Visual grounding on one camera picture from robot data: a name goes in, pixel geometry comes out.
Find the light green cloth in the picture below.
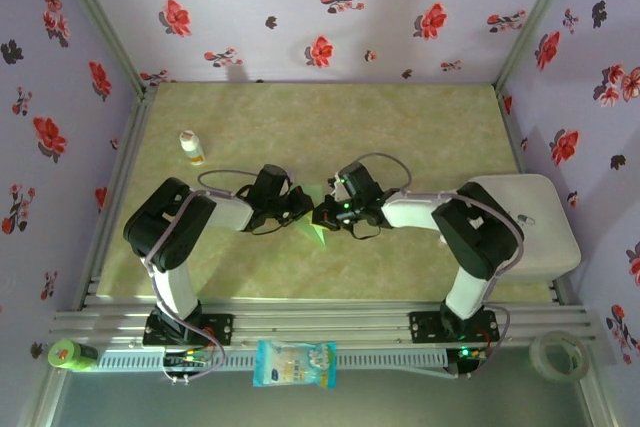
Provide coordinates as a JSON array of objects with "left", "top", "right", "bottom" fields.
[{"left": 297, "top": 181, "right": 331, "bottom": 250}]

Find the white square tray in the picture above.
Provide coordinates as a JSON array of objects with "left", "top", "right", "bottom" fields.
[{"left": 467, "top": 173, "right": 582, "bottom": 284}]

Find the small white plastic bottle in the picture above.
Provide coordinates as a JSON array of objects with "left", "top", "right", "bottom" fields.
[{"left": 179, "top": 130, "right": 206, "bottom": 167}]

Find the blue wet wipes pack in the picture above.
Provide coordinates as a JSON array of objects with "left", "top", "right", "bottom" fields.
[{"left": 252, "top": 339, "right": 338, "bottom": 390}]

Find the black adapter with green light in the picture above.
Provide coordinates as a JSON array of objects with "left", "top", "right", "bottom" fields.
[{"left": 446, "top": 345, "right": 489, "bottom": 378}]

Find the clear adhesive tape roll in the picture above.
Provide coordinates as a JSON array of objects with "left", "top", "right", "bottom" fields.
[{"left": 529, "top": 330, "right": 590, "bottom": 383}]

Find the lilac left arm cable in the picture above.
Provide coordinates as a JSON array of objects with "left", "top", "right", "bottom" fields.
[{"left": 144, "top": 168, "right": 262, "bottom": 384}]

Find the lilac arm cable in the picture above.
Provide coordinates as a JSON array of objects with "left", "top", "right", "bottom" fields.
[
  {"left": 348, "top": 152, "right": 526, "bottom": 381},
  {"left": 144, "top": 168, "right": 262, "bottom": 384}
]

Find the lilac right arm cable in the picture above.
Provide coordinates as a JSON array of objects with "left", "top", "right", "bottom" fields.
[{"left": 348, "top": 152, "right": 526, "bottom": 381}]

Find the aluminium mounting rail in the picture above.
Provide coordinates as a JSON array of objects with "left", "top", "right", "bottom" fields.
[{"left": 48, "top": 299, "right": 601, "bottom": 348}]

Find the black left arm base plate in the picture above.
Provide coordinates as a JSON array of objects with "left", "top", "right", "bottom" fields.
[{"left": 143, "top": 314, "right": 235, "bottom": 347}]

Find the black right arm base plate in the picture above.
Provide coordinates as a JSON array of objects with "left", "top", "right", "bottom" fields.
[{"left": 408, "top": 310, "right": 500, "bottom": 344}]

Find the aluminium side rail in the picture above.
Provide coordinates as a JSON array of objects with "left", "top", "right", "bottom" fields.
[
  {"left": 497, "top": 86, "right": 576, "bottom": 306},
  {"left": 74, "top": 85, "right": 159, "bottom": 311}
]

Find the grey slotted cable duct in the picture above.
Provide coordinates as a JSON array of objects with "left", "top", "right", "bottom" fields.
[{"left": 97, "top": 349, "right": 449, "bottom": 373}]

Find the small circuit board with wires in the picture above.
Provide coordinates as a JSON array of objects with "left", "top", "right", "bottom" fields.
[{"left": 163, "top": 349, "right": 214, "bottom": 371}]

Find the aluminium frame post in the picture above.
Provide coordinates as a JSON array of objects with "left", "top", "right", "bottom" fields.
[
  {"left": 47, "top": 0, "right": 156, "bottom": 94},
  {"left": 493, "top": 0, "right": 585, "bottom": 91},
  {"left": 577, "top": 376, "right": 621, "bottom": 427},
  {"left": 14, "top": 369, "right": 69, "bottom": 427}
]

